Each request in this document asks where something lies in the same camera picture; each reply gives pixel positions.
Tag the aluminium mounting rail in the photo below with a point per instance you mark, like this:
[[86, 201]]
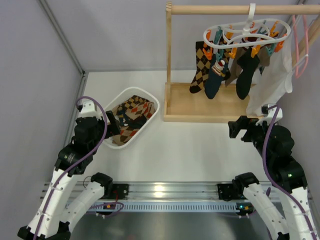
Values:
[[169, 197]]

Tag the brown argyle sock left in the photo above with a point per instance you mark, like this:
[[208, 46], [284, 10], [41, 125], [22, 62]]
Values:
[[203, 54]]

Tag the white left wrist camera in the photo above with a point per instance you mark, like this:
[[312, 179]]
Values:
[[87, 109]]

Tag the tan brown sock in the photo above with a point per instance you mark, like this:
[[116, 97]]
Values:
[[235, 69]]

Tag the argyle socks in basket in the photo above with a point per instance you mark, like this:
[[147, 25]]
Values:
[[132, 115]]

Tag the brown argyle sock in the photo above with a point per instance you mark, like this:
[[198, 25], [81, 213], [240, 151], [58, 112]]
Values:
[[226, 58], [203, 54]]

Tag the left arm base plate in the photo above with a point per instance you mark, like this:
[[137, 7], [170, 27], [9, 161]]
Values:
[[119, 191]]

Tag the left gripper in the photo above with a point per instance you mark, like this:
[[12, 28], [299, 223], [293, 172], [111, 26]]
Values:
[[110, 124]]

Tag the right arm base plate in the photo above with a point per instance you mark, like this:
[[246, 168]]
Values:
[[227, 192]]

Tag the white cloth garment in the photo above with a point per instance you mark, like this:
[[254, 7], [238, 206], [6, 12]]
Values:
[[275, 81]]

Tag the wooden clothes rack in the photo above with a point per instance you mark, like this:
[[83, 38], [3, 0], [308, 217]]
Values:
[[180, 105]]

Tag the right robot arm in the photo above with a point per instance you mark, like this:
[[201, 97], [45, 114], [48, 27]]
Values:
[[274, 143]]

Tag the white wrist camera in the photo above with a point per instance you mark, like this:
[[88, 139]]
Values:
[[87, 109], [269, 111]]

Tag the white clip sock hanger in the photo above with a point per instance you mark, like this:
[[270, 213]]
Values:
[[268, 33]]

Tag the black sock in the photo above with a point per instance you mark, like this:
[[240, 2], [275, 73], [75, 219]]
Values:
[[248, 64]]

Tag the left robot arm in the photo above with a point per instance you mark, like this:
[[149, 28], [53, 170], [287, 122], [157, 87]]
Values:
[[56, 218]]

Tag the teal patterned sock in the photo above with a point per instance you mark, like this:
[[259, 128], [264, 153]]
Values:
[[217, 73]]

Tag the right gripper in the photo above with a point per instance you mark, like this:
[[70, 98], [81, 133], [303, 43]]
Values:
[[238, 128]]

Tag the white plastic laundry basket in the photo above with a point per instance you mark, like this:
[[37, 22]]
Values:
[[123, 96]]

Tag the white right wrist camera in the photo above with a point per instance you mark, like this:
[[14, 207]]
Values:
[[269, 111]]

